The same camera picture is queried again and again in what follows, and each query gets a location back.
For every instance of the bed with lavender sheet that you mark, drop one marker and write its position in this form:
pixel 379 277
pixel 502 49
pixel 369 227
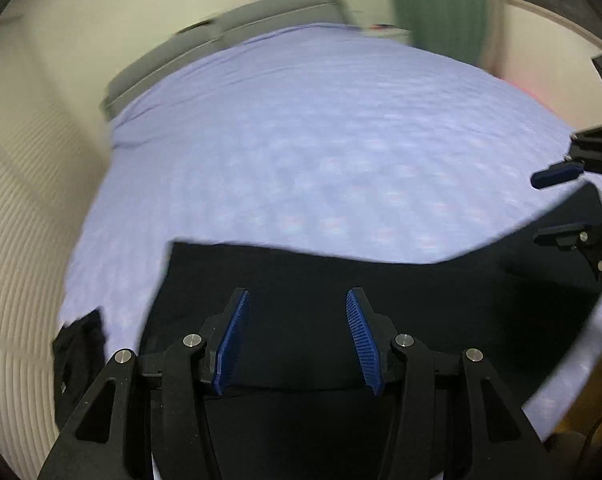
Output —
pixel 306 135

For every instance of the black pants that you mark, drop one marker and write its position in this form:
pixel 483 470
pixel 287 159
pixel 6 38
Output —
pixel 301 285

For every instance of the black folded garment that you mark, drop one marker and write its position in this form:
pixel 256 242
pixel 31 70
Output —
pixel 76 355

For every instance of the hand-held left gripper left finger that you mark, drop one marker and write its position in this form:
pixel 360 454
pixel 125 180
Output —
pixel 231 340

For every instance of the beige curtain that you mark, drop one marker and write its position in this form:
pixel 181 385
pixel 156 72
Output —
pixel 493 15

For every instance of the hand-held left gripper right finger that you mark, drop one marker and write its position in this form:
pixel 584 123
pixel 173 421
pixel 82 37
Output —
pixel 363 345

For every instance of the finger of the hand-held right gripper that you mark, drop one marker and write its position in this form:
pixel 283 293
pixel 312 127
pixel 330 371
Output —
pixel 556 175
pixel 598 245

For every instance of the white louvered wardrobe door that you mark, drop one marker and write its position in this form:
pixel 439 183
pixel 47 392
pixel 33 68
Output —
pixel 26 285

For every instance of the grey headboard cushion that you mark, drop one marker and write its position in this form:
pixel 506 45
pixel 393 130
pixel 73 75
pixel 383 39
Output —
pixel 156 67
pixel 281 10

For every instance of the green curtain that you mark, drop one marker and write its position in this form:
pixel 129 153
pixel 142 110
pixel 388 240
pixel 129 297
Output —
pixel 436 5

